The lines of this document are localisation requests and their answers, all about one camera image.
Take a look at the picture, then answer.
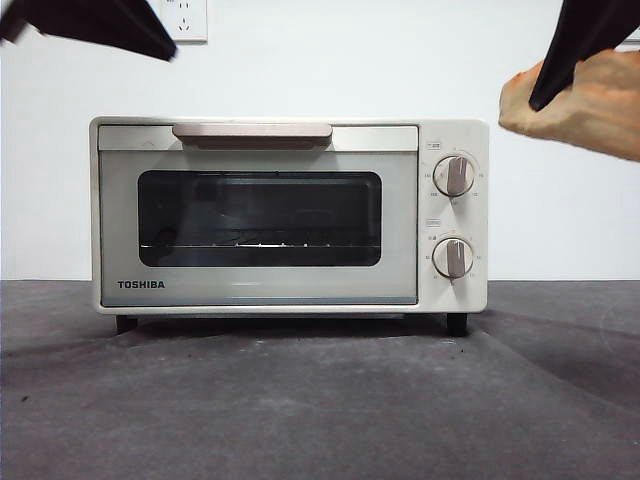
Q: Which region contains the golden brown bread roll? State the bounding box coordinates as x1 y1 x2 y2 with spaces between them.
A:
498 48 640 164

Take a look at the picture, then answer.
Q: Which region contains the oven door with pink handle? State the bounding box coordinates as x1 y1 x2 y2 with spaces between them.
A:
97 121 420 307

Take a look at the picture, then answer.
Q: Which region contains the white Toshiba toaster oven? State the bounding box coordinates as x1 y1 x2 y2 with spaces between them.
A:
88 116 489 336

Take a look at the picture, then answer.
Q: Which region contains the beige oven temperature knob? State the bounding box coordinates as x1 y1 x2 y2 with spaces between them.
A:
432 155 477 198

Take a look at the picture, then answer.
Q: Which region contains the beige oven timer knob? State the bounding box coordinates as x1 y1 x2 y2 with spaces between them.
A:
432 237 475 280

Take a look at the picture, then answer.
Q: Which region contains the dark grey table cloth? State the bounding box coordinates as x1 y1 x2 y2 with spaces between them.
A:
0 279 640 480

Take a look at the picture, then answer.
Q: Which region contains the white wall socket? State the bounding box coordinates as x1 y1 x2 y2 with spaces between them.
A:
162 0 209 45

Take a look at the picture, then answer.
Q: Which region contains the metal wire oven rack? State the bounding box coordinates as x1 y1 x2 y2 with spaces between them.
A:
139 227 376 251

